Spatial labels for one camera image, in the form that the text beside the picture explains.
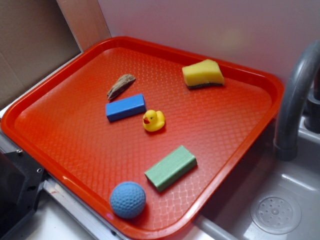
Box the black metal bracket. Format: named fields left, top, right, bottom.
left=0, top=150, right=45, bottom=239

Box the yellow rubber duck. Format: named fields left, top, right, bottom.
left=142, top=110, right=166, bottom=132

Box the brown cardboard panel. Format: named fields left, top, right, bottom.
left=0, top=0, right=111, bottom=109

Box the green wooden block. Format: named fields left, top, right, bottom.
left=144, top=145, right=198, bottom=193

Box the grey toy faucet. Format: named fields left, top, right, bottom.
left=273, top=40, right=320, bottom=161

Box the red plastic tray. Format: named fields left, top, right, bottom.
left=0, top=37, right=284, bottom=240

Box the grey toy sink basin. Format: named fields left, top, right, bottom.
left=194, top=114, right=320, bottom=240

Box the brown wood chip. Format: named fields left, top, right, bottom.
left=107, top=74, right=136, bottom=101

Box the blue dimpled ball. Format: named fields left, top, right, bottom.
left=109, top=181, right=146, bottom=219

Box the blue wooden block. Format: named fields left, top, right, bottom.
left=105, top=94, right=147, bottom=122

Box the yellow sponge with dark base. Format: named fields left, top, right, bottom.
left=182, top=59, right=225, bottom=89

